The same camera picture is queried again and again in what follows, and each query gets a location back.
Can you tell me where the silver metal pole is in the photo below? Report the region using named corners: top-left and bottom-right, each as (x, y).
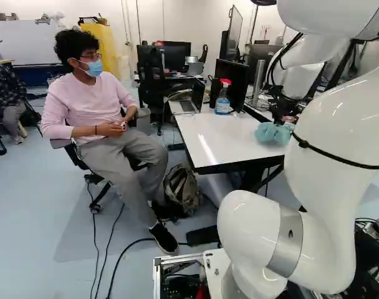
top-left (250, 59), bottom-right (267, 107)

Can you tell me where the black tumbler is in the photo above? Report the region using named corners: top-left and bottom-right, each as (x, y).
top-left (208, 77), bottom-right (221, 110)

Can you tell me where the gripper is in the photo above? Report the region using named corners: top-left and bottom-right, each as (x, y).
top-left (269, 98), bottom-right (300, 126)

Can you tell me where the black floor cable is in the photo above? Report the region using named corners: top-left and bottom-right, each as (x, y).
top-left (85, 179), bottom-right (165, 299)

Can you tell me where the black monitor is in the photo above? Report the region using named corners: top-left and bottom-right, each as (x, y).
top-left (214, 58), bottom-right (251, 113)

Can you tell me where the person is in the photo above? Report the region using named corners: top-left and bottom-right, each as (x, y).
top-left (39, 27), bottom-right (180, 255)
top-left (0, 61), bottom-right (29, 146)

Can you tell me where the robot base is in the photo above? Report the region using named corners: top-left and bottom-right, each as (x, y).
top-left (151, 217), bottom-right (379, 299)

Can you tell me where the green towel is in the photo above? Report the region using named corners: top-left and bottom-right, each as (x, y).
top-left (254, 121), bottom-right (294, 148)

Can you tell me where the black high-back office chair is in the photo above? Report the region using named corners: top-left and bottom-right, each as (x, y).
top-left (136, 44), bottom-right (169, 137)

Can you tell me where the camouflage backpack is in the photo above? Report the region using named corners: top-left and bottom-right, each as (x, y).
top-left (162, 164), bottom-right (204, 219)

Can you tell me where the silver laptop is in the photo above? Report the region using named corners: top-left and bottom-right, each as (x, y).
top-left (170, 81), bottom-right (207, 115)

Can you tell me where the clear spray bottle red trigger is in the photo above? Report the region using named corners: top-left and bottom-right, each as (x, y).
top-left (214, 78), bottom-right (234, 117)

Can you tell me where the white table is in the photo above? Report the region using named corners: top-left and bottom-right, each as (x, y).
top-left (167, 83), bottom-right (303, 207)

